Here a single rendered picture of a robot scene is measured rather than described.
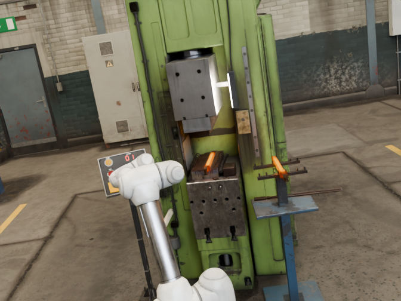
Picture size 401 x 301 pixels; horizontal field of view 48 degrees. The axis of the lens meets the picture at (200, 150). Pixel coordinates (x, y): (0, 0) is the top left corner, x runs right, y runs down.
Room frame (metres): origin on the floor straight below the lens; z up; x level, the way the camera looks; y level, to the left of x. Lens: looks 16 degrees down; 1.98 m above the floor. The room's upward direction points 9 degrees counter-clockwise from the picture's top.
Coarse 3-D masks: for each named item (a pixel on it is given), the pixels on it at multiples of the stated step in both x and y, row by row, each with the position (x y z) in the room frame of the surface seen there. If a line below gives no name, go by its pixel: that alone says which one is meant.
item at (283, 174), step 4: (272, 156) 2.95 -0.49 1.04; (276, 160) 2.86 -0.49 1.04; (276, 164) 2.77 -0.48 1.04; (280, 164) 2.76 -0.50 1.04; (280, 168) 2.68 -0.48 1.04; (280, 172) 2.60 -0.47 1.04; (284, 172) 2.59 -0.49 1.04; (280, 176) 2.59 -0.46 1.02; (284, 176) 2.52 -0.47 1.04; (284, 180) 2.51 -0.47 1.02; (288, 180) 2.50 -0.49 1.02
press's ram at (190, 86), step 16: (176, 64) 3.08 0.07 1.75; (192, 64) 3.06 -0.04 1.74; (208, 64) 3.04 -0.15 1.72; (176, 80) 3.09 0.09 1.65; (192, 80) 3.07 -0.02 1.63; (208, 80) 3.04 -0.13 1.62; (176, 96) 3.09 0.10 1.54; (192, 96) 3.07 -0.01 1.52; (208, 96) 3.05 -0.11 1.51; (176, 112) 3.09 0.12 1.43; (192, 112) 3.07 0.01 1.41; (208, 112) 3.05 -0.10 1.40
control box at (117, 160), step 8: (128, 152) 3.09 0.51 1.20; (136, 152) 3.10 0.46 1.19; (144, 152) 3.11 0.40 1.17; (104, 160) 3.04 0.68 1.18; (112, 160) 3.05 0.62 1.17; (120, 160) 3.05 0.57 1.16; (128, 160) 3.06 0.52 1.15; (104, 168) 3.01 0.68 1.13; (112, 168) 3.02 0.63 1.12; (104, 176) 2.98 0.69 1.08; (104, 184) 2.95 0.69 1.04
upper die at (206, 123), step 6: (186, 120) 3.08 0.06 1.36; (192, 120) 3.07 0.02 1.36; (198, 120) 3.07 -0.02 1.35; (204, 120) 3.06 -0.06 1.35; (210, 120) 3.06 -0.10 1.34; (216, 120) 3.33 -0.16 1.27; (186, 126) 3.08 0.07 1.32; (192, 126) 3.08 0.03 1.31; (198, 126) 3.07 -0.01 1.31; (204, 126) 3.06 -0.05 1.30; (210, 126) 3.05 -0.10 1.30; (186, 132) 3.09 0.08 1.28; (192, 132) 3.08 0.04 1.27
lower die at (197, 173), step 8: (208, 152) 3.48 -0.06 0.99; (216, 152) 3.41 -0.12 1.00; (200, 160) 3.33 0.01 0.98; (192, 168) 3.15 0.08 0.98; (200, 168) 3.09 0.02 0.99; (216, 168) 3.05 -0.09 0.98; (192, 176) 3.09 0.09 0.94; (200, 176) 3.08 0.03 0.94; (208, 176) 3.06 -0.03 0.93; (216, 176) 3.05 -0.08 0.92
